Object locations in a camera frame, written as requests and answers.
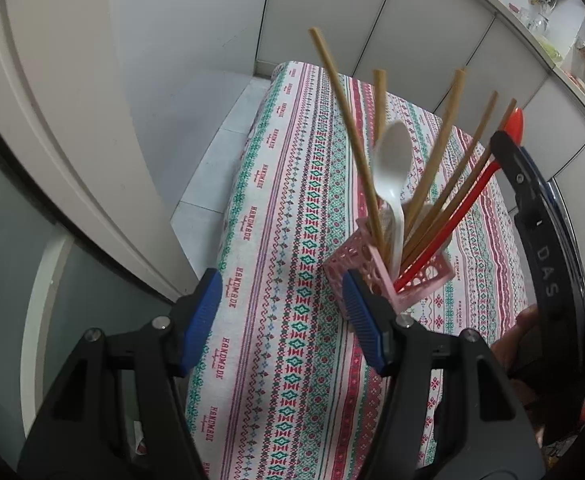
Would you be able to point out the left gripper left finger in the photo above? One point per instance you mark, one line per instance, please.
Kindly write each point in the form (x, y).
(192, 318)

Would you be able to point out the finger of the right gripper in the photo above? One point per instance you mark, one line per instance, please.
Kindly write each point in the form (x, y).
(514, 169)

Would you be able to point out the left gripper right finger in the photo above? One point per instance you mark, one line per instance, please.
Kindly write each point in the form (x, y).
(371, 316)

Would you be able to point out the pink perforated utensil holder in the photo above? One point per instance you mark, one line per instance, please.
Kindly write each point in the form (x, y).
(358, 252)

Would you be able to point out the red plastic spoon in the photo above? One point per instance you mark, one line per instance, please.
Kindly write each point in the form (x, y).
(437, 242)

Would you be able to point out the white plastic spoon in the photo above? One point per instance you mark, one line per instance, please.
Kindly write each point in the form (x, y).
(392, 158)

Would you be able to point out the white kitchen cabinets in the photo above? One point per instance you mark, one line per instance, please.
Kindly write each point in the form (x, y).
(420, 42)

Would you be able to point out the person's right hand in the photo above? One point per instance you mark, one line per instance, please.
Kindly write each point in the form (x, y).
(505, 348)

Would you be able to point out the patterned striped tablecloth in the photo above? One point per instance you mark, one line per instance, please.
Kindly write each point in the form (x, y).
(282, 390)

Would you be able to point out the glass jar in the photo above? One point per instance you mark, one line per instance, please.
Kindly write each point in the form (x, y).
(538, 23)

